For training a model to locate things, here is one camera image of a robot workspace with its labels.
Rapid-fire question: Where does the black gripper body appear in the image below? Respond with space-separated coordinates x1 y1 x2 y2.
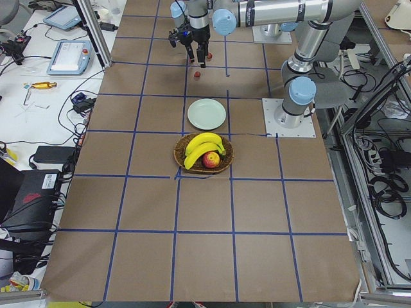
190 27 211 46

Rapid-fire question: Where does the pale green plate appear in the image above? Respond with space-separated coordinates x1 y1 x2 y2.
188 98 227 130

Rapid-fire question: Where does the yellow banana bunch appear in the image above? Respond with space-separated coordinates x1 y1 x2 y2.
184 132 226 169

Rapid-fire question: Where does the woven wicker basket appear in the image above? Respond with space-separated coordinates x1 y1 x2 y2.
173 133 234 174

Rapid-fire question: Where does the red yellow apple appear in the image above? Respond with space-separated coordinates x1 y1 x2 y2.
202 151 220 169

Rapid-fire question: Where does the near teach pendant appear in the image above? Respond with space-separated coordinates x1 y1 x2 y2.
46 40 92 75

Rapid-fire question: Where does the teach pendant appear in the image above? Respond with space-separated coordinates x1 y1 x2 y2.
46 40 92 75
43 6 81 30

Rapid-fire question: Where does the far teach pendant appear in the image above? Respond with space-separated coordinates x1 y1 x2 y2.
43 6 81 30

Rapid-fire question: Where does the grey office chair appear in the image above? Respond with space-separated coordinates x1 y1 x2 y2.
313 38 356 110

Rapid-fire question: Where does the gold cylinder tool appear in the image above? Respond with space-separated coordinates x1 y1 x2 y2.
31 81 57 90

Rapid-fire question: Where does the black power brick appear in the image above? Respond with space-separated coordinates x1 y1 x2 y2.
33 146 74 164

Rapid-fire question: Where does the black computer case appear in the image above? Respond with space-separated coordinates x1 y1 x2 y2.
1 160 64 228

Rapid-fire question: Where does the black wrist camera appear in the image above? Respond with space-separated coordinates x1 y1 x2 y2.
168 26 193 48

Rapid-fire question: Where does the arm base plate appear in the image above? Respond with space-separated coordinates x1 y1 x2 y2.
262 98 316 138
252 24 292 44

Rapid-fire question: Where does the aluminium frame post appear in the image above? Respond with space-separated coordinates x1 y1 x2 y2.
72 0 112 69

